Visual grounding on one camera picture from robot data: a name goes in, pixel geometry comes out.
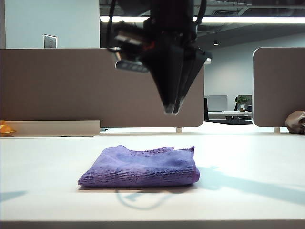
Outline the wide brown desk divider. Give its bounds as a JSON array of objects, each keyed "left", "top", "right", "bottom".
[{"left": 0, "top": 47, "right": 205, "bottom": 128}]

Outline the grey background desk screen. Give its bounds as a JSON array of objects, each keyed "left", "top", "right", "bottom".
[
  {"left": 204, "top": 95, "right": 228, "bottom": 112},
  {"left": 236, "top": 95, "right": 252, "bottom": 112}
]

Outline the metal wall switch plate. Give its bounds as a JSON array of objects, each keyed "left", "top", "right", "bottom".
[{"left": 43, "top": 34, "right": 58, "bottom": 49}]

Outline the small potted green plant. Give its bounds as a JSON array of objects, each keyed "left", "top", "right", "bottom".
[{"left": 235, "top": 95, "right": 250, "bottom": 112}]

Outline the crumpled brown bag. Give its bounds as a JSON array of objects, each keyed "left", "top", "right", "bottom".
[{"left": 285, "top": 110, "right": 305, "bottom": 134}]

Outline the long beige box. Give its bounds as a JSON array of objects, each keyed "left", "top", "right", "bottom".
[{"left": 7, "top": 120, "right": 101, "bottom": 138}]

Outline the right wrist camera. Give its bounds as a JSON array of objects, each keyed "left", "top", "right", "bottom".
[{"left": 114, "top": 60, "right": 150, "bottom": 73}]

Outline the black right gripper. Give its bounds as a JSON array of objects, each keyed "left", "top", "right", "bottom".
[{"left": 114, "top": 20, "right": 213, "bottom": 115}]

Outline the black right camera cable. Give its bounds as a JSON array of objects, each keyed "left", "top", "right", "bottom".
[{"left": 106, "top": 0, "right": 118, "bottom": 52}]

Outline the white background desk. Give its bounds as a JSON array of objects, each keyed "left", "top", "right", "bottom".
[{"left": 207, "top": 110, "right": 252, "bottom": 120}]

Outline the purple microfiber cloth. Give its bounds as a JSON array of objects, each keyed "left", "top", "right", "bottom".
[{"left": 78, "top": 144, "right": 200, "bottom": 188}]

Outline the narrow brown desk divider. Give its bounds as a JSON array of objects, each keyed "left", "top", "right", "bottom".
[{"left": 252, "top": 47, "right": 305, "bottom": 128}]

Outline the orange object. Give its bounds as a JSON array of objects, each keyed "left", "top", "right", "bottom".
[{"left": 0, "top": 120, "right": 16, "bottom": 137}]

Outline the long ceiling light strip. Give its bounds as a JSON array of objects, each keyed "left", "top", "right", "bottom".
[{"left": 99, "top": 15, "right": 305, "bottom": 24}]

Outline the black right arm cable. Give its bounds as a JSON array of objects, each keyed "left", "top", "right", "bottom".
[{"left": 194, "top": 0, "right": 207, "bottom": 27}]

